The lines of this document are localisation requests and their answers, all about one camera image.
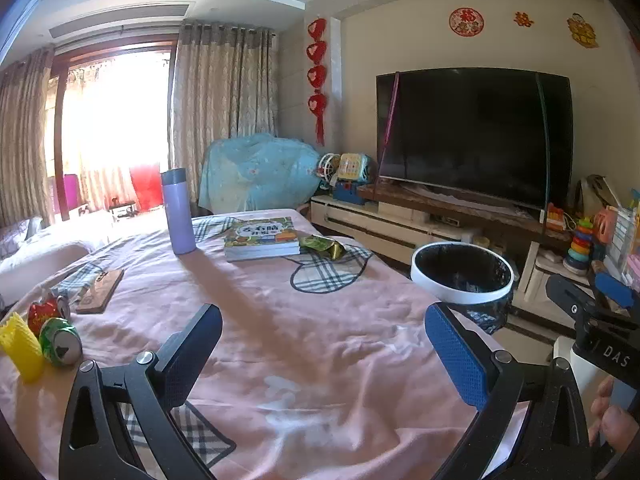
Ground right hand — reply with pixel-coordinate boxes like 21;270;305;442
588;376;639;453

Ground green children's book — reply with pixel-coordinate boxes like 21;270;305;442
224;217;300;261

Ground green crushed can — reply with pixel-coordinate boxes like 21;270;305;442
39;318;82;367

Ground light blue covered furniture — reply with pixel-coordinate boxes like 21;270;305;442
198;133;320;214

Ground red crushed can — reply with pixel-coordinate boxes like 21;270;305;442
27;296;70;337

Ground pink plaid tablecloth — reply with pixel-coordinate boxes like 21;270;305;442
1;216;476;479

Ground sofa with pillows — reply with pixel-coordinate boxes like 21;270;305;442
1;211;113;307

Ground red round wall decal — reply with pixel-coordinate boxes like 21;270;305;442
448;6;485;38

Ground rainbow stacking ring toy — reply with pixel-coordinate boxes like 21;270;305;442
563;217;594;275

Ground right beige curtain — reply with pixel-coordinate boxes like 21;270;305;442
168;22;279;205

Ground white trash bin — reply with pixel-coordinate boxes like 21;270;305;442
410;242;515;335

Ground black television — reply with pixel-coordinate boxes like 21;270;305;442
375;67;574;209

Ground purple thermos bottle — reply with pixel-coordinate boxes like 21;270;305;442
160;168;196;255

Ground toy phone on cabinet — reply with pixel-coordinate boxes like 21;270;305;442
336;153;371;183

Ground red heart hanging decoration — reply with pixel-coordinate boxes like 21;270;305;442
305;18;328;146

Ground left beige curtain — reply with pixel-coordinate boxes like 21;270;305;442
0;48;53;228

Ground beige curtain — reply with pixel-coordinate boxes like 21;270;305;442
168;22;279;205
0;48;53;228

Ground green snack wrapper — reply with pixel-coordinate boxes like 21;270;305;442
299;235;346;261

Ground wooden remote tray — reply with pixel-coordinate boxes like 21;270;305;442
76;270;124;314

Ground white TV cabinet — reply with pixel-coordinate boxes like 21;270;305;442
309;184;573;336

